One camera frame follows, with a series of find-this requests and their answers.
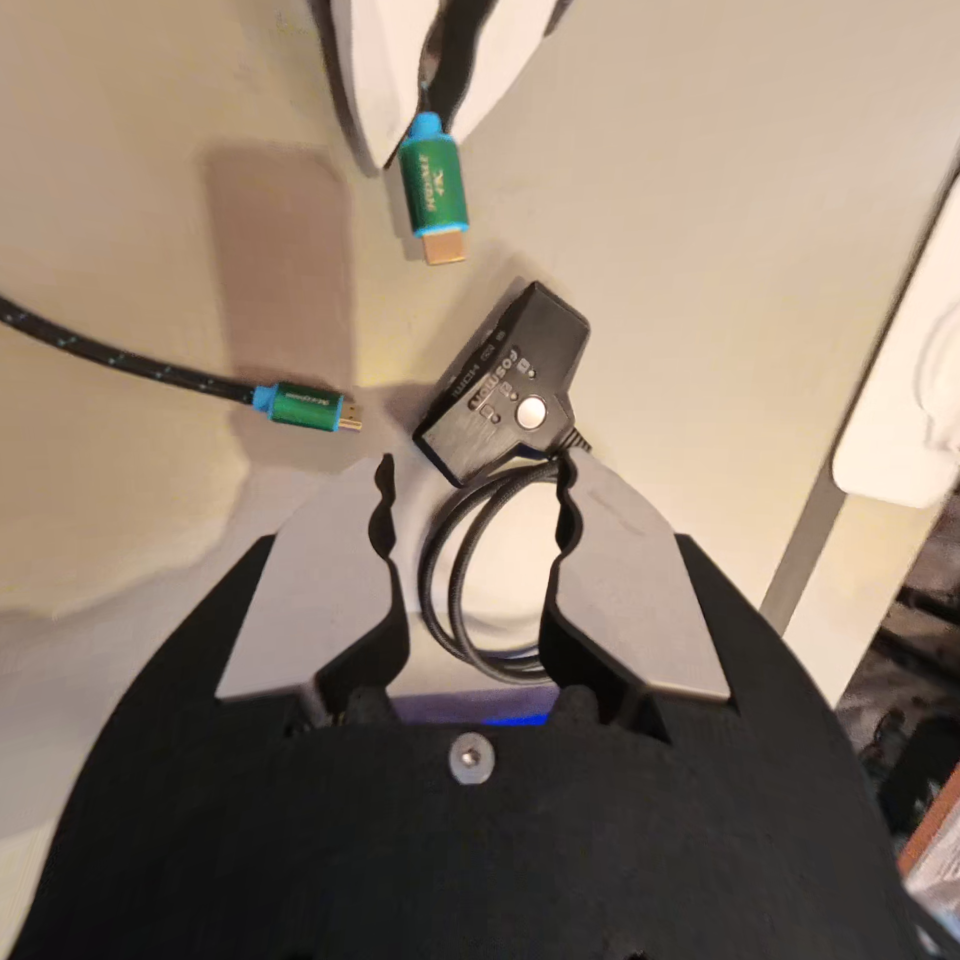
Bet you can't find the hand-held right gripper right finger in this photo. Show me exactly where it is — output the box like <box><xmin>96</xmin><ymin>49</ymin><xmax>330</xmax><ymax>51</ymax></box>
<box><xmin>538</xmin><ymin>452</ymin><xmax>733</xmax><ymax>702</ymax></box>

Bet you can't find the green plug braided hdmi cable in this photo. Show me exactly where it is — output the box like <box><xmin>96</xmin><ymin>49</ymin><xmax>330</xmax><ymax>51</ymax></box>
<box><xmin>0</xmin><ymin>294</ymin><xmax>363</xmax><ymax>438</ymax></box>
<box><xmin>396</xmin><ymin>0</ymin><xmax>489</xmax><ymax>268</ymax></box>

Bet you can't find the black braided switch cable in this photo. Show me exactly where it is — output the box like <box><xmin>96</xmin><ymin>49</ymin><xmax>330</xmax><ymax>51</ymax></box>
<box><xmin>416</xmin><ymin>429</ymin><xmax>601</xmax><ymax>685</ymax></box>

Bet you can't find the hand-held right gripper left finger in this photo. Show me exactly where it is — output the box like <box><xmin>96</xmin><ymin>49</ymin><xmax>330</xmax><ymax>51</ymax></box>
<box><xmin>216</xmin><ymin>452</ymin><xmax>412</xmax><ymax>702</ymax></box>

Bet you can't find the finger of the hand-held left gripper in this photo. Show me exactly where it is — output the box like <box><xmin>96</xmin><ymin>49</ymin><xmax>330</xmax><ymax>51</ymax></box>
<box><xmin>311</xmin><ymin>0</ymin><xmax>451</xmax><ymax>178</ymax></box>
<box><xmin>442</xmin><ymin>0</ymin><xmax>579</xmax><ymax>144</ymax></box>

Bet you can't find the black hdmi switch box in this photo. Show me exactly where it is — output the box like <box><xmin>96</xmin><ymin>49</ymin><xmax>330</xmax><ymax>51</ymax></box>
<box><xmin>412</xmin><ymin>281</ymin><xmax>594</xmax><ymax>489</ymax></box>

